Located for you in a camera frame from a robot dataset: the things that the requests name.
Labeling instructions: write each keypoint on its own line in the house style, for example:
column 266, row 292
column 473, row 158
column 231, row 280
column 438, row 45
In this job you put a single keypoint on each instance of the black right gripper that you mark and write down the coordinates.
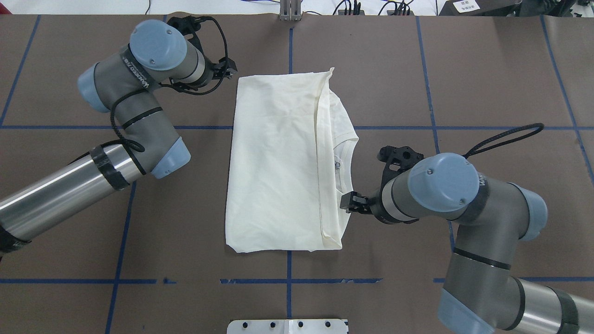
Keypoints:
column 374, row 207

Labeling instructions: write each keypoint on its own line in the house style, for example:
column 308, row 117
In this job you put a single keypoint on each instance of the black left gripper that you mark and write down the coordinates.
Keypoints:
column 215, row 72

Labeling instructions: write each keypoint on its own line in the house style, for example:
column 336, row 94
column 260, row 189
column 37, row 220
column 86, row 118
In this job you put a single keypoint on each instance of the cream long sleeve cat shirt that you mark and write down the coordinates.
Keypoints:
column 292, row 149

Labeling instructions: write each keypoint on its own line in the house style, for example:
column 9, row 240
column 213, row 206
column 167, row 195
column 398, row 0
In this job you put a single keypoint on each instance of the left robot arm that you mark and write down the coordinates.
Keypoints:
column 189, row 55

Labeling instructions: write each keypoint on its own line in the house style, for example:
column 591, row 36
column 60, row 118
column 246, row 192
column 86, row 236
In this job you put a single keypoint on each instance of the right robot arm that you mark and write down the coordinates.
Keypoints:
column 479, row 294

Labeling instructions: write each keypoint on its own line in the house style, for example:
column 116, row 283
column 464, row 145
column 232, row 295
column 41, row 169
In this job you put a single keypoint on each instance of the blue tape line right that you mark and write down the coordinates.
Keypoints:
column 427, row 86

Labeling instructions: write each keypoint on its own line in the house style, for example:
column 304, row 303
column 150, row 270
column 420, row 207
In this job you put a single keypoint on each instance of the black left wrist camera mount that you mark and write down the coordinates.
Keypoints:
column 188, row 25

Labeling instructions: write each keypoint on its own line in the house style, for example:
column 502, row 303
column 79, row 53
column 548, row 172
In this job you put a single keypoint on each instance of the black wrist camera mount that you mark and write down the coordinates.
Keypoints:
column 188, row 25
column 397, row 160

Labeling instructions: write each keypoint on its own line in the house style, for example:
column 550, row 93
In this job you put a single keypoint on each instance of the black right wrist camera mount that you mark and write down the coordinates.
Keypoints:
column 397, row 160

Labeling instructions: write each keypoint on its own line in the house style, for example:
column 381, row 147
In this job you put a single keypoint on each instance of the grey aluminium post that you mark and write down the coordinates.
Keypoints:
column 290, row 10

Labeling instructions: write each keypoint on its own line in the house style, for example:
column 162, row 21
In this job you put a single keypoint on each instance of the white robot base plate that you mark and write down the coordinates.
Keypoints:
column 289, row 326

